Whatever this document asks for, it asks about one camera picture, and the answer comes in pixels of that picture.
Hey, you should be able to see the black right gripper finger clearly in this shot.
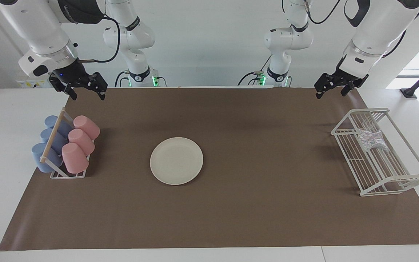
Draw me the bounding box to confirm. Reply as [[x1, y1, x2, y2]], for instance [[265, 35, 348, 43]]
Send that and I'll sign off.
[[49, 74, 78, 101], [86, 72, 108, 101]]

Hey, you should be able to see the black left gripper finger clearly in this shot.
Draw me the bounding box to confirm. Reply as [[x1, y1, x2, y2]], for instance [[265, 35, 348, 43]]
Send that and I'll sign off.
[[314, 72, 341, 100], [341, 80, 360, 97]]

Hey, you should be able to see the cream round plate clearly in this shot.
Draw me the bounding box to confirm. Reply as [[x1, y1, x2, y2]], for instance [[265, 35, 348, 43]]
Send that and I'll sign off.
[[150, 137, 204, 186]]

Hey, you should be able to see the blue plastic cup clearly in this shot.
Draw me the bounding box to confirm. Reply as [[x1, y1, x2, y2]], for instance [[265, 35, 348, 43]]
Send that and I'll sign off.
[[44, 115, 72, 138], [40, 128, 68, 155], [31, 143, 64, 173]]

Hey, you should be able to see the pink plastic cup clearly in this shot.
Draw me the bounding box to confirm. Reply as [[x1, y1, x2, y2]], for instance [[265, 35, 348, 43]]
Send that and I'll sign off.
[[73, 115, 100, 140], [68, 129, 95, 156], [61, 143, 89, 174]]

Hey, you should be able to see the cup rack with wooden bar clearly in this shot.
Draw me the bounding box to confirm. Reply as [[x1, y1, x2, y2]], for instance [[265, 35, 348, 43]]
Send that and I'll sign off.
[[40, 108, 95, 179]]

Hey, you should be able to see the brown table mat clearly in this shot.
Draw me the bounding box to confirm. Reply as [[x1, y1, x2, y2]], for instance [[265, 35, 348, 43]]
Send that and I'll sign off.
[[0, 87, 419, 251]]

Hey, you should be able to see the black right base cable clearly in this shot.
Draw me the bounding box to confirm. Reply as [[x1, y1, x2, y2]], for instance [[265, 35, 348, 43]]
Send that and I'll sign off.
[[115, 70, 130, 88]]

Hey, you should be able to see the black base cable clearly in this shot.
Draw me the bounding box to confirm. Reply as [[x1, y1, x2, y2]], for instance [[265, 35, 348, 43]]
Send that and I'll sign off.
[[115, 70, 130, 88], [238, 55, 272, 86]]

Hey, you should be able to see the white wall socket box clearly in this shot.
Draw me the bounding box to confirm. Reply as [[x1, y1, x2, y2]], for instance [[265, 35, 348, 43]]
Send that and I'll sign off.
[[16, 77, 52, 88]]

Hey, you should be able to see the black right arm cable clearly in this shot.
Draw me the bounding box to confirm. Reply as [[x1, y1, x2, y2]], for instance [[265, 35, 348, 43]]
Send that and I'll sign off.
[[77, 15, 121, 64]]

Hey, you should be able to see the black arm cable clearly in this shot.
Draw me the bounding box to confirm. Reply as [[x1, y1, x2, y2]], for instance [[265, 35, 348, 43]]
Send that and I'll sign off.
[[304, 0, 342, 25], [77, 15, 121, 64]]

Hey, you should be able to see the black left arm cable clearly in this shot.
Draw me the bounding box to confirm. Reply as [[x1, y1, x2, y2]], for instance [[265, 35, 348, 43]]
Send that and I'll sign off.
[[304, 0, 342, 25]]

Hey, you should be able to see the black left base cable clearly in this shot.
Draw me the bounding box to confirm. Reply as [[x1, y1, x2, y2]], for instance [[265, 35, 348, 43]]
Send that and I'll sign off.
[[238, 55, 272, 86]]

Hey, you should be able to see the white wire dish rack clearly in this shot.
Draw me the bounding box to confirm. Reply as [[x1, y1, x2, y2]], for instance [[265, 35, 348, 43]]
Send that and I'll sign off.
[[331, 108, 419, 197]]

